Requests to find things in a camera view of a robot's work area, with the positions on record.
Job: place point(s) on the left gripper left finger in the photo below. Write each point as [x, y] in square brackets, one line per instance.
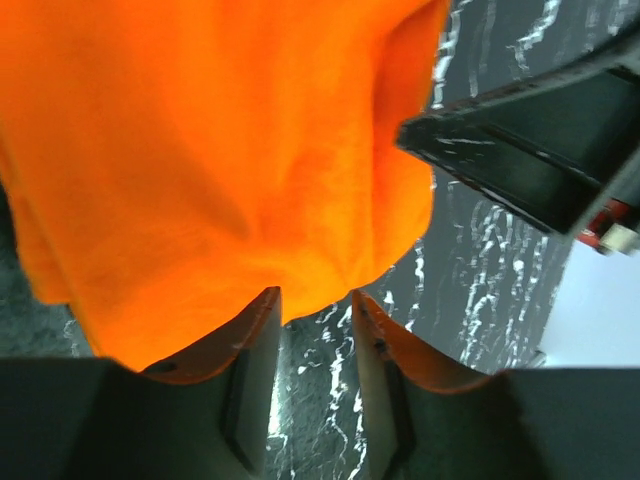
[201, 413]

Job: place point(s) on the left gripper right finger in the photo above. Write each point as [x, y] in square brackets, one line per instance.
[428, 416]

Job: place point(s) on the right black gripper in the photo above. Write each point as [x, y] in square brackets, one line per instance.
[560, 149]

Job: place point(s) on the orange t shirt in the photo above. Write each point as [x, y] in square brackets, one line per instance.
[166, 161]

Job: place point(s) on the black marble pattern mat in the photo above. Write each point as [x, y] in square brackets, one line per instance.
[479, 282]

